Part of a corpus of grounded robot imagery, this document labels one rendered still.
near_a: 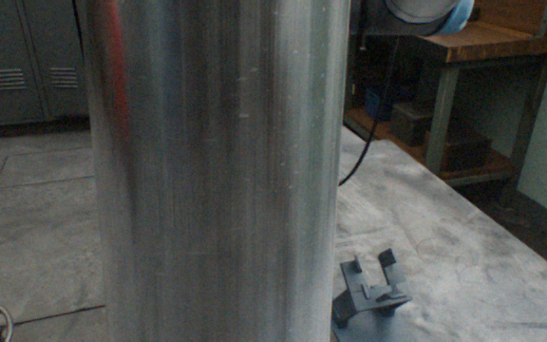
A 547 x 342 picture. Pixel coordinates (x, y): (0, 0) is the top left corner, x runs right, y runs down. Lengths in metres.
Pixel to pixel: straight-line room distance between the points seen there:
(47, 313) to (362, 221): 1.41
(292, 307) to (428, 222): 0.80
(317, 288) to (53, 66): 3.28
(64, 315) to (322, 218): 1.88
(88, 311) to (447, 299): 1.48
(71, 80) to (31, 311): 1.73
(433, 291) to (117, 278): 0.67
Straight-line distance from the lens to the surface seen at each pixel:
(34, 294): 2.15
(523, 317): 0.80
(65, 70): 3.39
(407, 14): 0.48
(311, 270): 0.16
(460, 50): 2.09
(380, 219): 0.93
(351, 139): 1.56
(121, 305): 0.17
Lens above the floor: 1.30
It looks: 28 degrees down
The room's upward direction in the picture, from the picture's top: straight up
